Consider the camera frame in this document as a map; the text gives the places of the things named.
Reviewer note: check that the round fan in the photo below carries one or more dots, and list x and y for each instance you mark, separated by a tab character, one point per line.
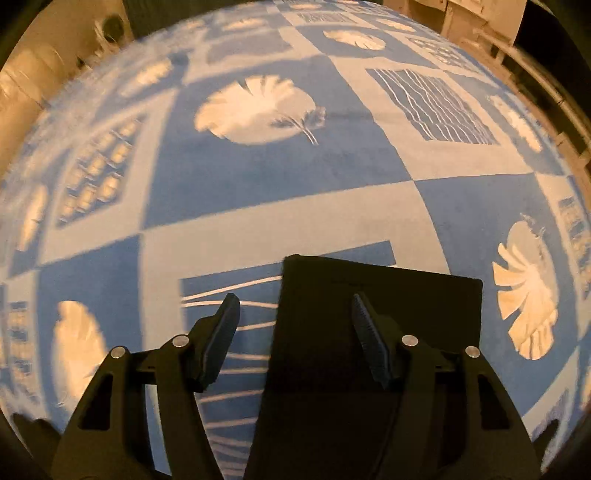
112	24

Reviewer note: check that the cream furniture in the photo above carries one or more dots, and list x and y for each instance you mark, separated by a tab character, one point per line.
480	18

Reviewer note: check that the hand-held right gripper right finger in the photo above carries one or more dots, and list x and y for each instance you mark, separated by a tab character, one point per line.
367	330

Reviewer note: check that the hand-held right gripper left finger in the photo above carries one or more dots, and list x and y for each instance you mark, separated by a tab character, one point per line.
221	330

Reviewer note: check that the black pants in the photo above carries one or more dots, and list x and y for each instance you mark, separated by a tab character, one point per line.
318	295

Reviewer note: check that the blue printed blanket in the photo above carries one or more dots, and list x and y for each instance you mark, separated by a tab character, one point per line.
277	184

